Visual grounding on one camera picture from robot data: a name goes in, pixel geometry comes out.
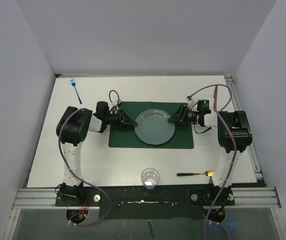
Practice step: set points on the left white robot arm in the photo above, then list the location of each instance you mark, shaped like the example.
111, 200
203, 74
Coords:
72, 130

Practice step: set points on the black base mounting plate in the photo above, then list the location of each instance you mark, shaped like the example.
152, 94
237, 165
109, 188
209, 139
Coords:
161, 203

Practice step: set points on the brown knife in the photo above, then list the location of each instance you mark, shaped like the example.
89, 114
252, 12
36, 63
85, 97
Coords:
215, 97

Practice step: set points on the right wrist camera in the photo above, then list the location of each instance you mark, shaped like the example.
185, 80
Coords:
203, 105

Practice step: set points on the blue metallic fork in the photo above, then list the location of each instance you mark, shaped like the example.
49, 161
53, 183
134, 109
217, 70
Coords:
73, 84

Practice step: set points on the grey-blue round plate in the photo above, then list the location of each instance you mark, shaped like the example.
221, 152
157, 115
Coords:
153, 127

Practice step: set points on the gold fork green handle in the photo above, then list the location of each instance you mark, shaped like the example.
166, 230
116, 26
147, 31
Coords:
208, 173

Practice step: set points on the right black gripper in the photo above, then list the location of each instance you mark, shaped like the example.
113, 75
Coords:
179, 117

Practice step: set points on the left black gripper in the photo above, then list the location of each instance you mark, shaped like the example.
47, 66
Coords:
126, 120

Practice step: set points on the dark green placemat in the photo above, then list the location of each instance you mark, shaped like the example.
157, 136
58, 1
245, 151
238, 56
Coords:
127, 138

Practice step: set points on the clear drinking glass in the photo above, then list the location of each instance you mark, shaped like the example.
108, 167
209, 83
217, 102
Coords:
150, 178

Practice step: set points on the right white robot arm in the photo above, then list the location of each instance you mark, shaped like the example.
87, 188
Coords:
233, 133

